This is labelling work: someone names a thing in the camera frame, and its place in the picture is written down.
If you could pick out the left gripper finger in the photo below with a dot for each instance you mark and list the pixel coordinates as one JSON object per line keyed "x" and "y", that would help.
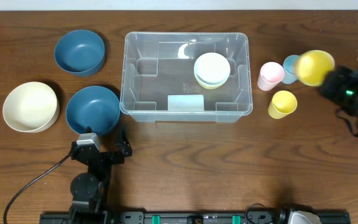
{"x": 122, "y": 142}
{"x": 88, "y": 130}

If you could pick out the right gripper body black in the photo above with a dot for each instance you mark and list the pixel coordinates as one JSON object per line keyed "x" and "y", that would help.
{"x": 328, "y": 83}

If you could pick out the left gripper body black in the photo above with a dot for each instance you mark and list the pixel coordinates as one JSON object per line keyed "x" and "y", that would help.
{"x": 105, "y": 155}

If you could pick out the yellow cup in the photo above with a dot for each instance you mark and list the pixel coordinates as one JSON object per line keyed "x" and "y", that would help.
{"x": 312, "y": 67}
{"x": 282, "y": 104}

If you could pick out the light blue cup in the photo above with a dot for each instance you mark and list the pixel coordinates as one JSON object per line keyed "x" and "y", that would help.
{"x": 289, "y": 68}

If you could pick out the yellow cup front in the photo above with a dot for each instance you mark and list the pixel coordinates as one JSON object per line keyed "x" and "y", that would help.
{"x": 282, "y": 104}

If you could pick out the pink cup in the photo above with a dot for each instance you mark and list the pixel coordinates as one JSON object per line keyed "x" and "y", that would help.
{"x": 271, "y": 73}

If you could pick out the light grey-blue small bowl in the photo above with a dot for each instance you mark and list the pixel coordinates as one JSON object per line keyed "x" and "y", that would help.
{"x": 211, "y": 81}

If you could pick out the yellow small bowl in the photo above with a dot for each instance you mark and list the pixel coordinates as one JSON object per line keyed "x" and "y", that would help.
{"x": 210, "y": 87}

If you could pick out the white small bowl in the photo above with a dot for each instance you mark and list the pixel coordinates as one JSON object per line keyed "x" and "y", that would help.
{"x": 212, "y": 63}

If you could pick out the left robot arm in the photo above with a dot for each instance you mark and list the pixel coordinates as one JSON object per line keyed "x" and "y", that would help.
{"x": 89, "y": 189}

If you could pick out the clear plastic storage container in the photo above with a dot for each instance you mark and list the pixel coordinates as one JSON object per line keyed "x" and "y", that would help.
{"x": 159, "y": 84}

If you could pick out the dark blue bowl near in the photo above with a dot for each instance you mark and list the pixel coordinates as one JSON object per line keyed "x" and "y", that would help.
{"x": 94, "y": 107}

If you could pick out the dark blue bowl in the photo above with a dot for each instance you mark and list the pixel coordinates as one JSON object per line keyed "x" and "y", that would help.
{"x": 94, "y": 107}
{"x": 81, "y": 53}

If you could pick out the cream large bowl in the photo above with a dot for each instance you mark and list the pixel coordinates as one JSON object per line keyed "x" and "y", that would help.
{"x": 31, "y": 107}

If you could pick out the dark blue bowl far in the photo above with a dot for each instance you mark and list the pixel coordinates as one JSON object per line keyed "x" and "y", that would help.
{"x": 81, "y": 53}

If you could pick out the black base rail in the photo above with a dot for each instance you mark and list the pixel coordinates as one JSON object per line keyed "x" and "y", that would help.
{"x": 253, "y": 216}

